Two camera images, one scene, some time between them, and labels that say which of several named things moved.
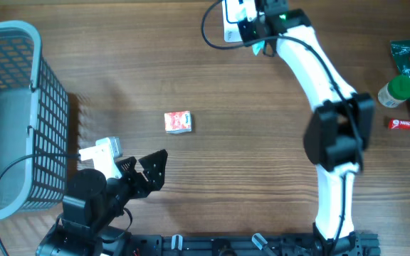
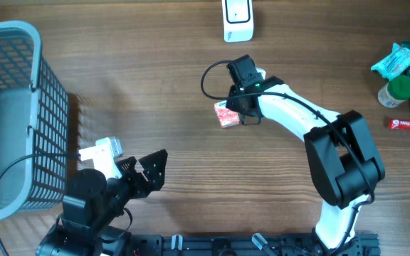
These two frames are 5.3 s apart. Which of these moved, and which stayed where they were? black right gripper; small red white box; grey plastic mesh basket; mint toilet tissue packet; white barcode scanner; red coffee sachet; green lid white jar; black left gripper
Moved: small red white box; mint toilet tissue packet; black right gripper
Stayed: green lid white jar; red coffee sachet; black left gripper; grey plastic mesh basket; white barcode scanner
